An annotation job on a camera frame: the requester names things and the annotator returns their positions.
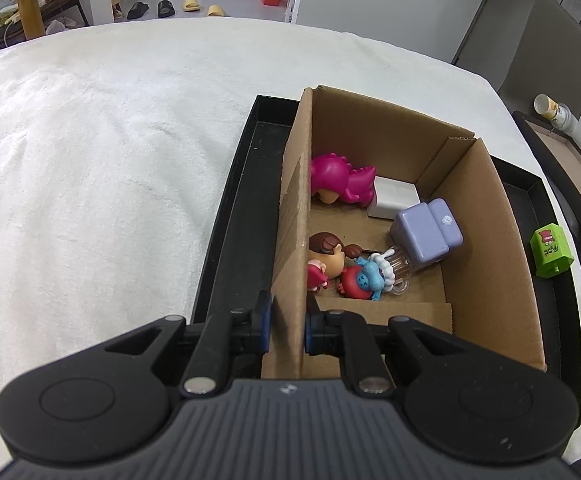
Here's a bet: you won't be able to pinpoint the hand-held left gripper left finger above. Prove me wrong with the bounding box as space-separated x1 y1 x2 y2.
105 292 275 396

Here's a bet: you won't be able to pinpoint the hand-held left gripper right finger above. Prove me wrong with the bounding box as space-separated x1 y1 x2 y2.
305 310 471 395

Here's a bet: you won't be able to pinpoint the brown cardboard box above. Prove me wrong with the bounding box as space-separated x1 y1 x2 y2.
260 85 547 381

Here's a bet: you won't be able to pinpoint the red and blue figure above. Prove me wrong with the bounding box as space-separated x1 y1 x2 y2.
338 252 396 302

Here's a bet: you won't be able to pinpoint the brown haired doll figure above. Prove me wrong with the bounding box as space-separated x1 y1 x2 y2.
307 231 364 293

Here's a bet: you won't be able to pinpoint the black tray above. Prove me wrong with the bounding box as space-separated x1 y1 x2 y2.
190 94 581 413

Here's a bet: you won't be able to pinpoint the clear plastic bottle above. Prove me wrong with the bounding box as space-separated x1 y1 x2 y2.
383 245 417 297

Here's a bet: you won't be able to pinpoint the purple box-shaped toy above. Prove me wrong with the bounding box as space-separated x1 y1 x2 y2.
389 198 465 266

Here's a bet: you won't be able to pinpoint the pink dinosaur toy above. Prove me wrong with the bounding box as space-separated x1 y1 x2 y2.
311 153 377 208

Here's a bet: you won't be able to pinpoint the small white box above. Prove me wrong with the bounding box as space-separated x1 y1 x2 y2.
368 176 420 221

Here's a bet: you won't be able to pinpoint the green toy block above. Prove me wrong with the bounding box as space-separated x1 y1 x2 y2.
529 223 575 279

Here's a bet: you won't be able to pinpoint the dark framed wooden chair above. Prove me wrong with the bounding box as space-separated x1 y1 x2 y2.
513 110 581 256

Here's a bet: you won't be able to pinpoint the white drink bottle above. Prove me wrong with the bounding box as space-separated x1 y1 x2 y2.
534 93 579 134

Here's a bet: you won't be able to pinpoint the grey padded panel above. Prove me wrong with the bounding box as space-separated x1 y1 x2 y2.
453 0 581 113

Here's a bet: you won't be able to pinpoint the wooden table leg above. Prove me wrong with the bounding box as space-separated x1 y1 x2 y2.
10 0 47 41

